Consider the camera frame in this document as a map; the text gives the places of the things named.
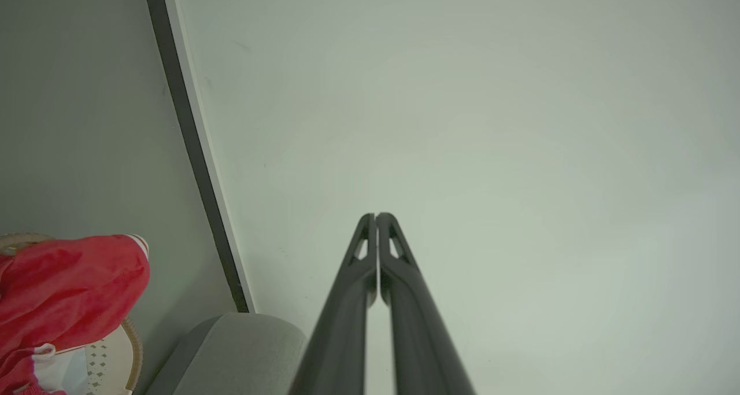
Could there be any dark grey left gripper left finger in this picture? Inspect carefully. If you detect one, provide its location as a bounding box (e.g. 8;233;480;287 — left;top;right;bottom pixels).
289;213;378;395

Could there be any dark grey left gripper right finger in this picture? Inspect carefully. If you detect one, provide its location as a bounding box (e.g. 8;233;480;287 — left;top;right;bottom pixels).
378;212;476;395

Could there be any red garment with white panel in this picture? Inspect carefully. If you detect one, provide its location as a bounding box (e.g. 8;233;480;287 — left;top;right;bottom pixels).
0;234;151;395

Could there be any white perforated laundry basket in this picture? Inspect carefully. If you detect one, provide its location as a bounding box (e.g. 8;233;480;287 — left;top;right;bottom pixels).
0;232;144;395

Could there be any grey fabric sofa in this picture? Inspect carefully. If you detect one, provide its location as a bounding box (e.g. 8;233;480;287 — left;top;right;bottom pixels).
145;312;308;395

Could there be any black and white baseboard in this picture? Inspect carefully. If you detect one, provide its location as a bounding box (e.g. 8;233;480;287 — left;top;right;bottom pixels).
142;0;256;314

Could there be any pale white cloth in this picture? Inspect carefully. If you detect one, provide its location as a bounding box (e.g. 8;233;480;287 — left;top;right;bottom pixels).
34;349;90;394

